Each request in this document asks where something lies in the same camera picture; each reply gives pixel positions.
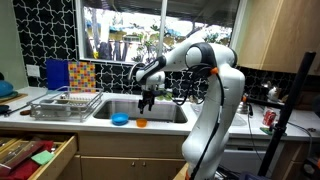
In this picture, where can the black tripod pole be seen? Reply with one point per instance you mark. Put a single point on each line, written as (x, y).
(286, 110)

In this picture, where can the brushed steel gooseneck faucet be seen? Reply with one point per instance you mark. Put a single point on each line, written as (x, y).
(130, 71)

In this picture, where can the multicolour checkered board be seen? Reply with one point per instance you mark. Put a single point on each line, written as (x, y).
(82, 76)

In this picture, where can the blue container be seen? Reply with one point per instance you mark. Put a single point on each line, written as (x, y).
(57, 74)

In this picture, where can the small ceramic figurine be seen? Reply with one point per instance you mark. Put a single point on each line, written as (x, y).
(274, 93)

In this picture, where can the red soda can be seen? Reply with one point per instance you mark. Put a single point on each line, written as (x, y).
(269, 118)

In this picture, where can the stainless steel sink basin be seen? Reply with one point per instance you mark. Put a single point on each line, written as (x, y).
(113, 111)

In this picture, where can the green sponge cloth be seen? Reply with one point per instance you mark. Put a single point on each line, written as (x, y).
(42, 157)

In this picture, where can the open wooden drawer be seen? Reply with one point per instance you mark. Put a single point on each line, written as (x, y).
(60, 160)

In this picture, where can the wooden wall cabinet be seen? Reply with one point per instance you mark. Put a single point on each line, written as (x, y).
(280, 33)

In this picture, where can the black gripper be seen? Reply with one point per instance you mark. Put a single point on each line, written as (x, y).
(148, 93)

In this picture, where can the blue plastic bowl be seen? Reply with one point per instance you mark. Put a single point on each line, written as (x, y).
(120, 119)

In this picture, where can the small orange plastic bowl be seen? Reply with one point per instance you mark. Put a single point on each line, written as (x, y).
(141, 123)

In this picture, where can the white dishwasher front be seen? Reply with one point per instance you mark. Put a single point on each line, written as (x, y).
(240, 160)

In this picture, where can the wooden base cabinet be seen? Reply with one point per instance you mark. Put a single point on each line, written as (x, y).
(126, 153)

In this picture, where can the white wall outlet plate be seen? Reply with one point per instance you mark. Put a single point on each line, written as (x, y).
(33, 70)

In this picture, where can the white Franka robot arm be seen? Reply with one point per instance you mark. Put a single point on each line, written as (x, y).
(220, 110)

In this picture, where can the kitchen window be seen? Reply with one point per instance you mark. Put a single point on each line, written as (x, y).
(133, 30)

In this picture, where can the brown wooden cutting board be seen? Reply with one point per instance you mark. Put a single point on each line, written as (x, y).
(15, 98)

